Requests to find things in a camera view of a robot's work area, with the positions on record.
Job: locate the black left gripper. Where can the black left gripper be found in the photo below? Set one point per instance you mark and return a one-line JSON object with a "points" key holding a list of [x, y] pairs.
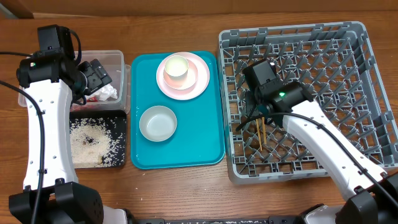
{"points": [[95, 73]]}

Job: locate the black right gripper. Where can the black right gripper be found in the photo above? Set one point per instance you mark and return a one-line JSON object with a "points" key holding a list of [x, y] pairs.
{"points": [[252, 98]]}

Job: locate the white napkin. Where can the white napkin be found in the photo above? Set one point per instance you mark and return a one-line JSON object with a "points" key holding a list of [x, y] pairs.
{"points": [[105, 93]]}

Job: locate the red snack wrapper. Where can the red snack wrapper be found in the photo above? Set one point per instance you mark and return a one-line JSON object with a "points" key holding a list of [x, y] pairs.
{"points": [[92, 99]]}

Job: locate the wooden chopstick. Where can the wooden chopstick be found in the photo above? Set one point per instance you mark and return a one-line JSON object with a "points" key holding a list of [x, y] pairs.
{"points": [[258, 134], [264, 130]]}

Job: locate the white plate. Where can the white plate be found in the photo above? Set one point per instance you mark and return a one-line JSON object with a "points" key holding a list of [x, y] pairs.
{"points": [[203, 79]]}

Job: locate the white rice pile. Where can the white rice pile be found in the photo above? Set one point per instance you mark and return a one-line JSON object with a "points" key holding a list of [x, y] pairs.
{"points": [[90, 143]]}

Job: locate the pink bowl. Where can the pink bowl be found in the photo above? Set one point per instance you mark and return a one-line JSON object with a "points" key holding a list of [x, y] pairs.
{"points": [[181, 83]]}

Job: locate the grey bowl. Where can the grey bowl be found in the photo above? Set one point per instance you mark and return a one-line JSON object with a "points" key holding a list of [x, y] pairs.
{"points": [[158, 123]]}

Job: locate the cream cup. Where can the cream cup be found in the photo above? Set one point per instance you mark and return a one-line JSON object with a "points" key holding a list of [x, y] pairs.
{"points": [[176, 66]]}

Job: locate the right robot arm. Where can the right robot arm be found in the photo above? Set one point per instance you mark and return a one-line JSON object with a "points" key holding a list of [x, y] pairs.
{"points": [[370, 194]]}

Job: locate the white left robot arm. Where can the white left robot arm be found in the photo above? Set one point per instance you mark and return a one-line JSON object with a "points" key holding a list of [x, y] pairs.
{"points": [[51, 191]]}

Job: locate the clear plastic bin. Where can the clear plastic bin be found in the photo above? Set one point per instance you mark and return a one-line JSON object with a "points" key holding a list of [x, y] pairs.
{"points": [[118, 77]]}

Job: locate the black plastic tray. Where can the black plastic tray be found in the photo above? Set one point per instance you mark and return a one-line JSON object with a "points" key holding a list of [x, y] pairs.
{"points": [[99, 140]]}

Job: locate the teal serving tray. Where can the teal serving tray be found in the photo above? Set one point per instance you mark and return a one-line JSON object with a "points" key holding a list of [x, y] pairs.
{"points": [[199, 137]]}

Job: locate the grey dish rack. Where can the grey dish rack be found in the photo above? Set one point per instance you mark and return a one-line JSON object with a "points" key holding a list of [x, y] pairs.
{"points": [[336, 63]]}

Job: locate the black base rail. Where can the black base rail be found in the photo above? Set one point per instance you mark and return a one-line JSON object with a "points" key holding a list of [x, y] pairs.
{"points": [[290, 219]]}

